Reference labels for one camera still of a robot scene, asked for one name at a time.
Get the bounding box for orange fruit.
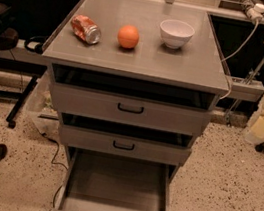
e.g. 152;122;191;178
117;24;140;49

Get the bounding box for grey drawer cabinet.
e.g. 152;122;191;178
23;0;243;194

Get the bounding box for grey open bottom drawer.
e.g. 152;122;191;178
50;149;170;211

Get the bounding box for grey top drawer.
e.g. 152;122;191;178
51;64;214;135

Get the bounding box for grey middle drawer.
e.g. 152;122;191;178
59;113;193;165

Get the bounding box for white power strip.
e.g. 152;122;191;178
239;0;264;21

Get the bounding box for white bowl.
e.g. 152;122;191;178
160;19;195;49

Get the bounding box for crushed orange soda can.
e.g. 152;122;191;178
70;15;102;45

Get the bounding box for black headphones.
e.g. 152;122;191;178
24;35;48;55

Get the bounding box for dark bag on shelf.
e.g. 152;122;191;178
0;28;19;51

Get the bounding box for black stand leg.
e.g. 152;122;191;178
0;76;37;129

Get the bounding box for white power cable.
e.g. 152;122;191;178
213;13;261;105

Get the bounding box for black floor cable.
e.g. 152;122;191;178
28;131;75;210

